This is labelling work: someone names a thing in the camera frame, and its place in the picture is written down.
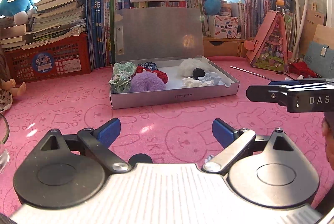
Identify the wooden board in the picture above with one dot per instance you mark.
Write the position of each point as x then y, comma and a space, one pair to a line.
315, 30

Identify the stack of books on basket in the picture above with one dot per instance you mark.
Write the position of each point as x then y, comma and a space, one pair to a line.
53, 20

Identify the label printer box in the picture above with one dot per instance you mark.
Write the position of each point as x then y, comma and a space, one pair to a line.
223, 27

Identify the black round puck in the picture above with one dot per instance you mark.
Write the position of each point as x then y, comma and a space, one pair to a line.
140, 158

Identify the pink triangular toy house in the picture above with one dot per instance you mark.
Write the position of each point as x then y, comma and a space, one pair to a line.
269, 49

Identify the metal rod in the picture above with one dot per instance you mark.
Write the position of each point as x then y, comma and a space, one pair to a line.
251, 73

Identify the brown haired doll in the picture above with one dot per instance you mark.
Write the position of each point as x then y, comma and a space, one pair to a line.
9, 90

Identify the person's right hand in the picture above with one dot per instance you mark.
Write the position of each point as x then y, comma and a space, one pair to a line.
327, 133

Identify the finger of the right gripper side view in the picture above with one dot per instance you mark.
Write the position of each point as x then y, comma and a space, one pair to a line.
284, 83

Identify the black round lid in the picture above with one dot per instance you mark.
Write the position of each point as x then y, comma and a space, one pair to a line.
198, 73

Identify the green crocheted fabric piece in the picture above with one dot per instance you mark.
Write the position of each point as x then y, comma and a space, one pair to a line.
121, 77

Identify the red plastic basket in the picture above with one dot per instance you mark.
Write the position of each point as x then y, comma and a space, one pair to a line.
66, 57

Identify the blue notebook with clasp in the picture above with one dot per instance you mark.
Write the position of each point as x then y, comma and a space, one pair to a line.
319, 58

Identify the white pipe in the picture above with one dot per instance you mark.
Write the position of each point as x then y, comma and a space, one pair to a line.
300, 25

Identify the row of shelf books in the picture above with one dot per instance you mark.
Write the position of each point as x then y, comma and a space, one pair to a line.
250, 14

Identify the purple fluffy plush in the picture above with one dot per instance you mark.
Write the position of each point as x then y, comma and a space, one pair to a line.
146, 81

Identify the row of upright blue books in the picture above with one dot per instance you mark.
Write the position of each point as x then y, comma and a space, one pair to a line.
100, 29

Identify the grey cardboard file box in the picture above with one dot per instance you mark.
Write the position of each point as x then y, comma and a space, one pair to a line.
167, 37

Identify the blue plush toy on books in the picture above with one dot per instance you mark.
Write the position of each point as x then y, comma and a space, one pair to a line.
20, 10

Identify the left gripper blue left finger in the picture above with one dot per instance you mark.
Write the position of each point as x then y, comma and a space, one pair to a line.
108, 132

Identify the white fluffy plush ball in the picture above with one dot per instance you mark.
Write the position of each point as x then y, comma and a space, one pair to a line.
186, 68

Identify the red crocheted bow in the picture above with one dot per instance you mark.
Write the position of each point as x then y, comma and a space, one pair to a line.
163, 76

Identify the blue floral fabric pouch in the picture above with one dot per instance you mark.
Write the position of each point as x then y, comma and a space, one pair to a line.
149, 65

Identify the wooden drawer organizer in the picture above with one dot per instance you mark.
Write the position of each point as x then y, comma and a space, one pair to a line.
223, 47

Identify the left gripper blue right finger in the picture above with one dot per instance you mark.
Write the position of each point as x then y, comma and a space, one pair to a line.
224, 133

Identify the red fabric item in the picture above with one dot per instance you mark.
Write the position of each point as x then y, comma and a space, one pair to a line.
301, 69

